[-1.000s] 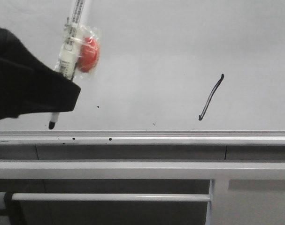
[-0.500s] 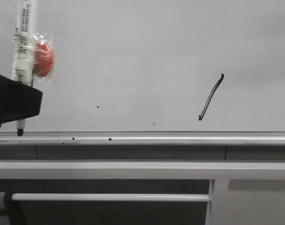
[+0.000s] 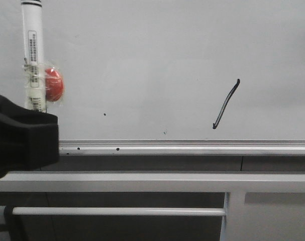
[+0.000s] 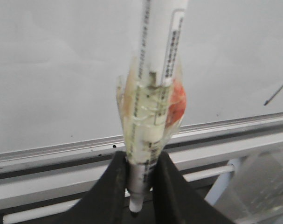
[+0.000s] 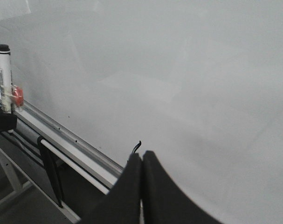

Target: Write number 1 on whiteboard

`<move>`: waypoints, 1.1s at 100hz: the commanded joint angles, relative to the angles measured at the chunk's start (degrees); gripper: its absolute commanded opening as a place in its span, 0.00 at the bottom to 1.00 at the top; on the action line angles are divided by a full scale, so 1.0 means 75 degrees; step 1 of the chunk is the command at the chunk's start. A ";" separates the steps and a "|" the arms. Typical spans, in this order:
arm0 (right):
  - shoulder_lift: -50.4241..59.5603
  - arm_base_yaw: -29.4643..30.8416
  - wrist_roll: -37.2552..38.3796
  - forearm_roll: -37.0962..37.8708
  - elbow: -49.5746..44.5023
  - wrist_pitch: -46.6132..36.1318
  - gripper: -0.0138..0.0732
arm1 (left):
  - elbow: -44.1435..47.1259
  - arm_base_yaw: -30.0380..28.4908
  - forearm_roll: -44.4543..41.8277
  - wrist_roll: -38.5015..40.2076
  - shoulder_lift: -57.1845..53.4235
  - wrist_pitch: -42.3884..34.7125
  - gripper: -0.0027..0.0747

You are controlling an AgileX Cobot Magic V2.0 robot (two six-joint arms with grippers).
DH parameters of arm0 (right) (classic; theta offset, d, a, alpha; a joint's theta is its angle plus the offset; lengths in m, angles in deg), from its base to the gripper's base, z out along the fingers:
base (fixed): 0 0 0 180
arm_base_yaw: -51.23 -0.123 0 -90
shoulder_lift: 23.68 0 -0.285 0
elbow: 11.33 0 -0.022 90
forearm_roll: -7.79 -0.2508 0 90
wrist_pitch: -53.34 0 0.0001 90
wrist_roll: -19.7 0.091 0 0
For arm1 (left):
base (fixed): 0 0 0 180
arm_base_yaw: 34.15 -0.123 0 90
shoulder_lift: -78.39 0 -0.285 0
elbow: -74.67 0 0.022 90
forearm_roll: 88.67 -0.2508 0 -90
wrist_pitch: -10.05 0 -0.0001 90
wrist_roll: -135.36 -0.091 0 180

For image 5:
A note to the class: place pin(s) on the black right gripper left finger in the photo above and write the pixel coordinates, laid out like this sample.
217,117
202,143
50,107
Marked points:
122,204

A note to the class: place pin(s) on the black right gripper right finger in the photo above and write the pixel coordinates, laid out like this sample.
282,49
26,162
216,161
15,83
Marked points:
163,201

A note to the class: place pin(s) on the red magnet taped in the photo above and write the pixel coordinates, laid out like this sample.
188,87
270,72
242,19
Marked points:
17,96

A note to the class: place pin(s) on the white whiteboard marker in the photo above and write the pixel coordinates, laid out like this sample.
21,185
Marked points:
6,83

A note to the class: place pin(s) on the white whiteboard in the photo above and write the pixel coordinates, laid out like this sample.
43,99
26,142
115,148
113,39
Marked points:
199,82

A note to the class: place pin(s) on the white horizontal stand rod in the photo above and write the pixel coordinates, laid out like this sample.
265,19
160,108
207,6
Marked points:
76,167

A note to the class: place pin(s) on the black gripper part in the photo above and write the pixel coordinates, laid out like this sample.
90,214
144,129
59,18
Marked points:
7,121

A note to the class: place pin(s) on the white whiteboard stand frame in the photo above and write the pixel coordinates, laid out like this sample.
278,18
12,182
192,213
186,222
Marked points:
26,153

